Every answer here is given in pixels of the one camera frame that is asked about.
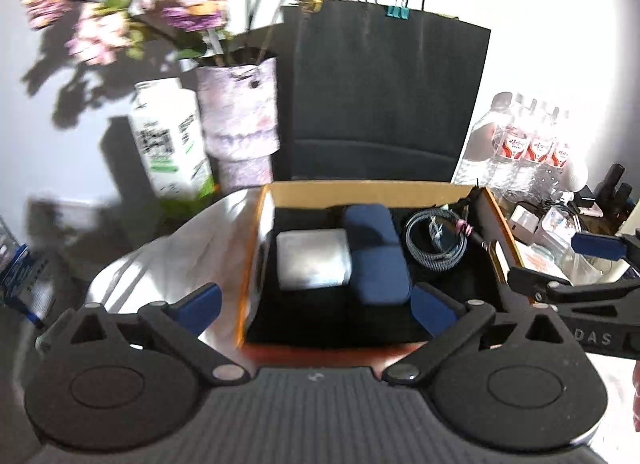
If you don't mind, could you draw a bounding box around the coiled grey cable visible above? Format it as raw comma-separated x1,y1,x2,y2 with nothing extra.
404,209,472,272

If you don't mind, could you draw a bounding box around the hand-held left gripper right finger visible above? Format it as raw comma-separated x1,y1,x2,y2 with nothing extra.
381,284,581,386

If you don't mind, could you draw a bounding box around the orange cardboard box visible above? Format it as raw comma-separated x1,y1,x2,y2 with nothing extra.
235,181,526,360

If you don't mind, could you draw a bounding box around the clear plastic box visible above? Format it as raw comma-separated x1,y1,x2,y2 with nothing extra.
542,206,583,250

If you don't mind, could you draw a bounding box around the white round object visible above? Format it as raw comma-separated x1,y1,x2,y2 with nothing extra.
560,159,591,195

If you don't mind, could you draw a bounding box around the black paper bag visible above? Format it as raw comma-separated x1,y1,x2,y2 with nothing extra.
280,0,493,182

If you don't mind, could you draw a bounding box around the white blanket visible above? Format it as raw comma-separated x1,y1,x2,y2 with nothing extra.
85,186,640,464

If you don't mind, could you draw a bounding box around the blue white paper box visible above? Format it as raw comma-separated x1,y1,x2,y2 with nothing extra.
0,241,56,330

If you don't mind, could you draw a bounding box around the purple textured vase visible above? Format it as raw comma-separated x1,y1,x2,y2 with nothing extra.
195,56,281,190

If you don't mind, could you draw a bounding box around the pack of water bottles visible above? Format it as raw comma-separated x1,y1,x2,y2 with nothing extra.
452,91,576,195

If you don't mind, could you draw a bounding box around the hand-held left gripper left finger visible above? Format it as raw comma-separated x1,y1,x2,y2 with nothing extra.
37,283,251,386

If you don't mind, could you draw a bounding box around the navy blue case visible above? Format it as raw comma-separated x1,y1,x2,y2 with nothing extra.
342,204,413,307

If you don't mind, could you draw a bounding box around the white green milk carton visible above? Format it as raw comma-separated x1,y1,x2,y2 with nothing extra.
127,78,216,201

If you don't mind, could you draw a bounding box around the red printed packet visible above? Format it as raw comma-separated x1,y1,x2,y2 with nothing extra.
520,244,557,273

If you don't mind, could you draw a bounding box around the white zip pouch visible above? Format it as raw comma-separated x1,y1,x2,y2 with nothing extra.
276,229,353,291

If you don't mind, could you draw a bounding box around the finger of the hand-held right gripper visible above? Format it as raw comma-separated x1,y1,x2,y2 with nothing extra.
571,231,640,262
507,266,640,306

